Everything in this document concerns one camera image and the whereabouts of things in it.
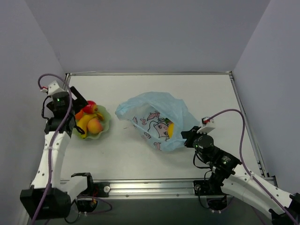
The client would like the small orange fake fruit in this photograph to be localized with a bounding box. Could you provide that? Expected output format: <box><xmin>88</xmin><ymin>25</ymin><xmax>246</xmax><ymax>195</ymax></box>
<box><xmin>75</xmin><ymin>110</ymin><xmax>84</xmax><ymax>120</ymax></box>

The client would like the yellow fake banana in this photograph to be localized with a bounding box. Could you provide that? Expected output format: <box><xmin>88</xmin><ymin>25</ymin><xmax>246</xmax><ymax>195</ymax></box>
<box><xmin>77</xmin><ymin>113</ymin><xmax>104</xmax><ymax>139</ymax></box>

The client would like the red fake apple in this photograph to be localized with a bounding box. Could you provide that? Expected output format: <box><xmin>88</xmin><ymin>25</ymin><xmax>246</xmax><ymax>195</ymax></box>
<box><xmin>83</xmin><ymin>100</ymin><xmax>98</xmax><ymax>114</ymax></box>

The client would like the blue translucent plastic bag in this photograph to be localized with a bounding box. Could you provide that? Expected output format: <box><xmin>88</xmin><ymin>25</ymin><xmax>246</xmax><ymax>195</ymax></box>
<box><xmin>115</xmin><ymin>92</ymin><xmax>200</xmax><ymax>152</ymax></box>

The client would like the orange fake peach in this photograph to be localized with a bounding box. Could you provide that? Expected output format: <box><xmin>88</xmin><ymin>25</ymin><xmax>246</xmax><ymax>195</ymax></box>
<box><xmin>87</xmin><ymin>118</ymin><xmax>103</xmax><ymax>135</ymax></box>

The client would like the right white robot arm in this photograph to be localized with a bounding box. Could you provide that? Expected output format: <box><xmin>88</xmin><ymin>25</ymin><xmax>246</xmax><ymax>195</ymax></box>
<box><xmin>181</xmin><ymin>127</ymin><xmax>300</xmax><ymax>225</ymax></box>

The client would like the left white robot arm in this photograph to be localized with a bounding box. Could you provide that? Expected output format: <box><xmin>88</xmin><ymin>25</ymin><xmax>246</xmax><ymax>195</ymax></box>
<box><xmin>20</xmin><ymin>86</ymin><xmax>95</xmax><ymax>222</ymax></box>

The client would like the yellow fake fruit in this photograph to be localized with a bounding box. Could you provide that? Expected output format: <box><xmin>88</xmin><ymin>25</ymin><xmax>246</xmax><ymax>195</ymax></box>
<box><xmin>167</xmin><ymin>123</ymin><xmax>174</xmax><ymax>138</ymax></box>

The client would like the green glass bowl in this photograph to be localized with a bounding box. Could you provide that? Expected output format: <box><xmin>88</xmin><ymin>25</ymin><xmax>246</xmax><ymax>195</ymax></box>
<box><xmin>72</xmin><ymin>105</ymin><xmax>112</xmax><ymax>140</ymax></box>

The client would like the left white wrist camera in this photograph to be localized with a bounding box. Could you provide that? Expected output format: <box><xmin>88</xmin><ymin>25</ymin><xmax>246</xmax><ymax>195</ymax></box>
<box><xmin>40</xmin><ymin>81</ymin><xmax>64</xmax><ymax>96</ymax></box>

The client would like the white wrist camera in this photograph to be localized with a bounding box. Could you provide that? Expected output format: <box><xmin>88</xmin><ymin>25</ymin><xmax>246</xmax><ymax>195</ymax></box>
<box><xmin>197</xmin><ymin>117</ymin><xmax>216</xmax><ymax>134</ymax></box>
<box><xmin>40</xmin><ymin>81</ymin><xmax>64</xmax><ymax>96</ymax></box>

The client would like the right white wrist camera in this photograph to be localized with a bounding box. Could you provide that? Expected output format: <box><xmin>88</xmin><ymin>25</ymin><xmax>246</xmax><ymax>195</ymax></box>
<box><xmin>197</xmin><ymin>117</ymin><xmax>216</xmax><ymax>134</ymax></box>

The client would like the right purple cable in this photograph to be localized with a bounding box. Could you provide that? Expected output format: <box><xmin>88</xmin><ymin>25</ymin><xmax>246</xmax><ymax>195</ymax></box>
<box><xmin>203</xmin><ymin>109</ymin><xmax>298</xmax><ymax>225</ymax></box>

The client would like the aluminium front rail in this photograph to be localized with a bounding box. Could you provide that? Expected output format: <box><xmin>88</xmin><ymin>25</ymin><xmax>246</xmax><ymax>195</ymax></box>
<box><xmin>94</xmin><ymin>178</ymin><xmax>208</xmax><ymax>200</ymax></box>

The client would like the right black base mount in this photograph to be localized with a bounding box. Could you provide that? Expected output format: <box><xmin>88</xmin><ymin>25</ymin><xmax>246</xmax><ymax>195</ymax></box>
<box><xmin>193</xmin><ymin>180</ymin><xmax>231</xmax><ymax>214</ymax></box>

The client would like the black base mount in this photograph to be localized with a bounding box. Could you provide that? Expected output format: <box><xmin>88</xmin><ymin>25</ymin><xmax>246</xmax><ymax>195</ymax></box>
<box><xmin>193</xmin><ymin>180</ymin><xmax>231</xmax><ymax>214</ymax></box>
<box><xmin>76</xmin><ymin>182</ymin><xmax>113</xmax><ymax>214</ymax></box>

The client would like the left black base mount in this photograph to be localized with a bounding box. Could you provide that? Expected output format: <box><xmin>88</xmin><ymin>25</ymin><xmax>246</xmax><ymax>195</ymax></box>
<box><xmin>76</xmin><ymin>182</ymin><xmax>113</xmax><ymax>214</ymax></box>

